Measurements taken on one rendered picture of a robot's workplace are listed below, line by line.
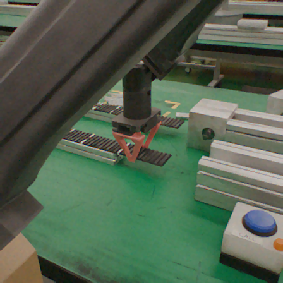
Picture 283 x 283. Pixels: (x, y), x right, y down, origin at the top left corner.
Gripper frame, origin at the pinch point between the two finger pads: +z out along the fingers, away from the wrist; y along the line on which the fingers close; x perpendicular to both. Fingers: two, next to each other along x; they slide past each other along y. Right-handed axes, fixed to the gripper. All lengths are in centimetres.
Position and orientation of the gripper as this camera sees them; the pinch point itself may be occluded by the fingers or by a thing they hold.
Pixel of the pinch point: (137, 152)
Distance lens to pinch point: 67.4
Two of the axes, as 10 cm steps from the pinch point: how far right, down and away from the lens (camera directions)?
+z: 0.1, 8.7, 4.9
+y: 4.8, -4.3, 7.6
